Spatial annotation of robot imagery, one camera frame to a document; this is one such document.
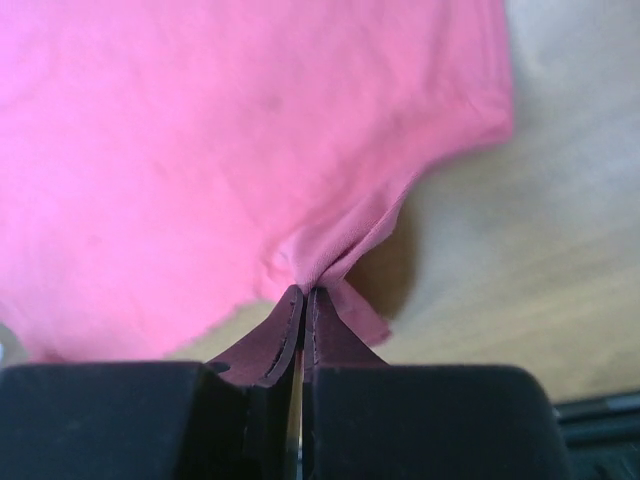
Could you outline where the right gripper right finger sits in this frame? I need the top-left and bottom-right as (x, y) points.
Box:
(302, 289), (571, 479)

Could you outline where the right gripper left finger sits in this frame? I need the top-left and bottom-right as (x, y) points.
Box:
(1, 286), (305, 479)

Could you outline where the red t-shirt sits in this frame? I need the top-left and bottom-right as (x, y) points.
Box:
(1, 1), (513, 361)

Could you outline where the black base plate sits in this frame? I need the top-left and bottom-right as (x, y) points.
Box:
(554, 391), (639, 480)

